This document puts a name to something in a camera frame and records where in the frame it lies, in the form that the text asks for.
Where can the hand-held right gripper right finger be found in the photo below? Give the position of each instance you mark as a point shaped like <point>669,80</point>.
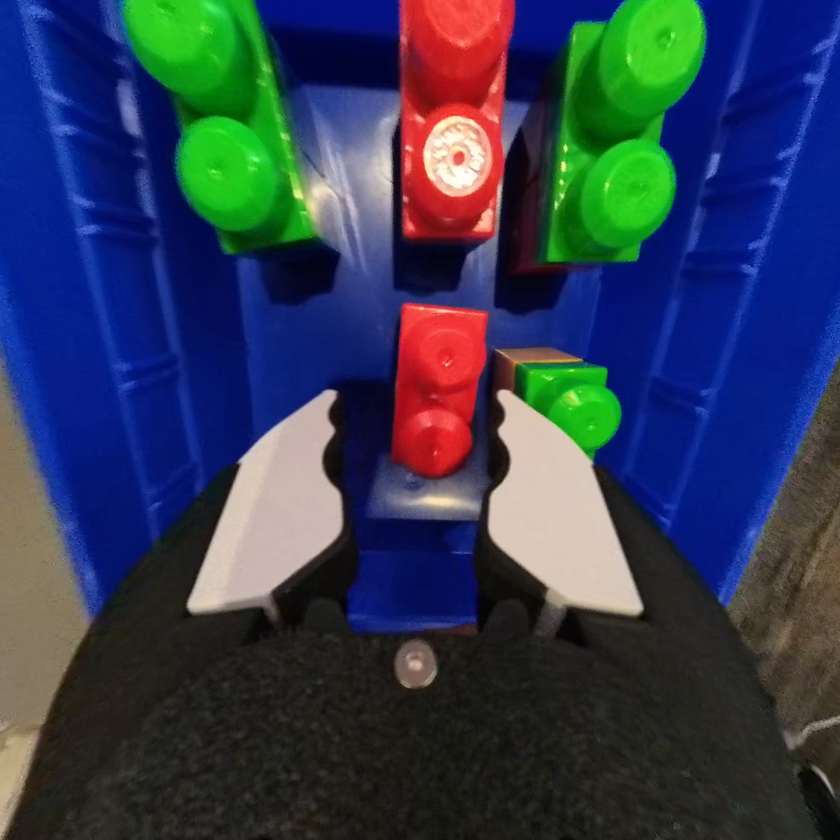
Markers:
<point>564,525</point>

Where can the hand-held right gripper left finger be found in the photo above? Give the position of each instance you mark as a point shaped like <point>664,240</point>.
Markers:
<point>269,525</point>

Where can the red two-stud toy block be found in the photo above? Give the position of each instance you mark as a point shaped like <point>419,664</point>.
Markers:
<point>439,367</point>
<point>453,65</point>

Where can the blue plastic storage bin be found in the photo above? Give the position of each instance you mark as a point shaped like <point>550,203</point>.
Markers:
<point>98,328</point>

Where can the green two-stud toy block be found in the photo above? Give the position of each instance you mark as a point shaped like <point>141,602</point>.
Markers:
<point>223,164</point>
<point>617,184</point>
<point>577,407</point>

